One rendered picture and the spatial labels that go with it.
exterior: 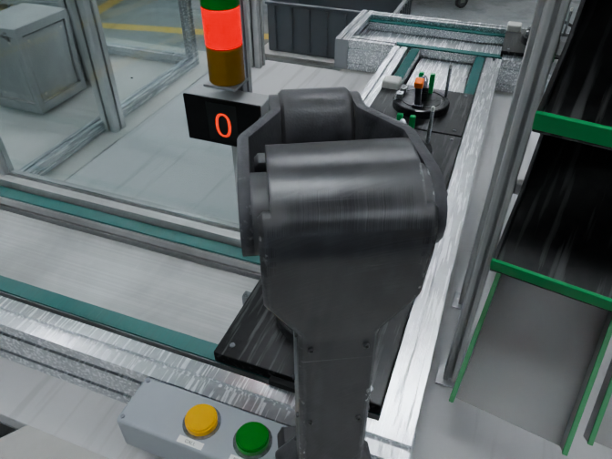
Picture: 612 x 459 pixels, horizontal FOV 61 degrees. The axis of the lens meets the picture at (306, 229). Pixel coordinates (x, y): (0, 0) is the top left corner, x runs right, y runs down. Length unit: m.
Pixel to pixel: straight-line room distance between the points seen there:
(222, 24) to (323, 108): 0.46
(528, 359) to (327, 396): 0.44
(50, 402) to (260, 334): 0.34
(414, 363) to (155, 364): 0.36
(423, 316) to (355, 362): 0.57
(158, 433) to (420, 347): 0.37
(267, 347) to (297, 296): 0.54
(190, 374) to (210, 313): 0.15
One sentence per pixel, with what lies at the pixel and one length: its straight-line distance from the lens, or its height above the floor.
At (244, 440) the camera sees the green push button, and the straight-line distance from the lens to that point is 0.68.
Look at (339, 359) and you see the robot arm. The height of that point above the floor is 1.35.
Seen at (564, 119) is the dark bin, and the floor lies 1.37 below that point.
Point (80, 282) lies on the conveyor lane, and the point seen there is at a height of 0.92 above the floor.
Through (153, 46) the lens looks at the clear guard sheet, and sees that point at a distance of 0.86.
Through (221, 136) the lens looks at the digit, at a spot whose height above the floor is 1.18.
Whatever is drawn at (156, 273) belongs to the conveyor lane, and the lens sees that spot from 0.97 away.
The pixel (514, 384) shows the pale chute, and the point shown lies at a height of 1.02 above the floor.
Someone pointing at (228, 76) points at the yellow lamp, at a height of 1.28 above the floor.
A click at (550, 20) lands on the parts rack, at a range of 0.56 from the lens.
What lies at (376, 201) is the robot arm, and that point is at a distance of 0.20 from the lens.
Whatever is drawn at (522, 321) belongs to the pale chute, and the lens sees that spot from 0.70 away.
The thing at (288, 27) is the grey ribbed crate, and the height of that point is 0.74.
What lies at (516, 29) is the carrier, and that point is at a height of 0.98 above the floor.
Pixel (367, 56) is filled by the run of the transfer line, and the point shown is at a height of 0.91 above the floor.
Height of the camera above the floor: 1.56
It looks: 39 degrees down
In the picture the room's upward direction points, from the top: straight up
